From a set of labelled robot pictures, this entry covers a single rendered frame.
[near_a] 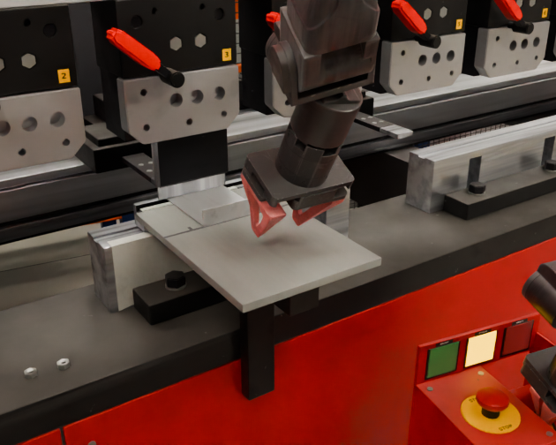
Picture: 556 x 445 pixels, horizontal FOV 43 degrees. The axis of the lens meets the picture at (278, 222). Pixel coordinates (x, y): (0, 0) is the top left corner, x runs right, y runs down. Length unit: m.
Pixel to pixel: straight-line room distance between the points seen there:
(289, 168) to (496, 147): 0.65
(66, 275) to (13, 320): 1.95
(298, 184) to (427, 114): 0.84
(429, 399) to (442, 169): 0.42
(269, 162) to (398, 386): 0.54
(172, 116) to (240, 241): 0.17
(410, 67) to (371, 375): 0.46
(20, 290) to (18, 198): 1.75
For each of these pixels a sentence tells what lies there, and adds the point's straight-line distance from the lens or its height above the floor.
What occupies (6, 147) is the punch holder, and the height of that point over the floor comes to 1.12.
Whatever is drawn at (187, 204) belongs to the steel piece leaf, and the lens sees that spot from 0.91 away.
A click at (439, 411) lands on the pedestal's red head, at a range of 0.93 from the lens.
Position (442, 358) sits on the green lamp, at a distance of 0.96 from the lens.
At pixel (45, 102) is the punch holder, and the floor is 1.16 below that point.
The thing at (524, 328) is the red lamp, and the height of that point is 0.83.
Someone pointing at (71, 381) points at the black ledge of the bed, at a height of 0.88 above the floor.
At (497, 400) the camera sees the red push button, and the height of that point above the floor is 0.81.
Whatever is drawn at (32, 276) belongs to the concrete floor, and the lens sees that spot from 2.94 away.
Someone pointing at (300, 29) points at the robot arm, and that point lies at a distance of 0.57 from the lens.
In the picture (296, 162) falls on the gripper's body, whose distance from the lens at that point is 0.69.
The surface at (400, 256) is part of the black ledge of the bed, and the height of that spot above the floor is 0.88.
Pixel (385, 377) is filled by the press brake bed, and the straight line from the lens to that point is 1.12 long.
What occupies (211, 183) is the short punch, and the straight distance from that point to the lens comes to 0.96.
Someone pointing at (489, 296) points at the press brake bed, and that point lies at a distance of 1.22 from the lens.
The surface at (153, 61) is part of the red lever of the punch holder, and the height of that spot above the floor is 1.20.
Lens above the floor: 1.36
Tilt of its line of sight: 25 degrees down
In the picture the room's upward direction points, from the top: straight up
